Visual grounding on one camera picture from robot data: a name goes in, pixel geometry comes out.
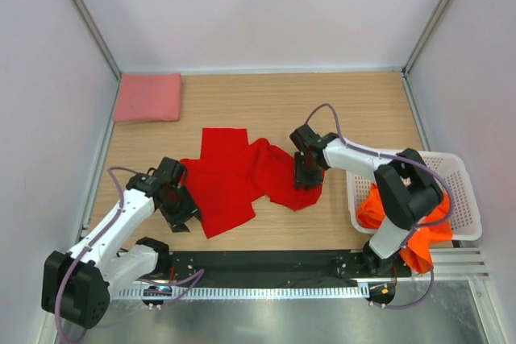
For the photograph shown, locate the red t shirt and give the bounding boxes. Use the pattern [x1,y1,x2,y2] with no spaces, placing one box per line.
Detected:
[181,128,322,238]

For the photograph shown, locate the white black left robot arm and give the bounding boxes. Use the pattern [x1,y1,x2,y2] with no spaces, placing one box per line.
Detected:
[41,157,202,329]

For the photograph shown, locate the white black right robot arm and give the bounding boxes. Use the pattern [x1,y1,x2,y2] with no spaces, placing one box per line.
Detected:
[289,124,444,276]

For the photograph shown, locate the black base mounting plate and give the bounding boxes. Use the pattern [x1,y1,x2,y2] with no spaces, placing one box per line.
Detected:
[144,250,411,288]

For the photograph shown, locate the pink folded t shirt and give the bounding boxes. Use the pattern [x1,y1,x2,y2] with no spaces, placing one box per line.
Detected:
[113,73,182,123]

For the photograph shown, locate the orange crumpled t shirt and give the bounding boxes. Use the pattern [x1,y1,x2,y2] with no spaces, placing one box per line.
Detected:
[355,183,453,274]

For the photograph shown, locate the white perforated plastic basket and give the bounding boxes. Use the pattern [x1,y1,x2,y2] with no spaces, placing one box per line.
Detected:
[345,150,484,241]

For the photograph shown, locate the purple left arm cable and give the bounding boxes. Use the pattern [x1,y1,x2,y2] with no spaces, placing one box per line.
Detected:
[54,165,206,340]

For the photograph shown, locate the white slotted cable duct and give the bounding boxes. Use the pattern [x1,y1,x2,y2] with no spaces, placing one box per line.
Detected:
[112,283,369,301]

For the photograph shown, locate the aluminium frame rail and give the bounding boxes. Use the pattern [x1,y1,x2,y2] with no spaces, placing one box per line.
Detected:
[397,249,491,281]

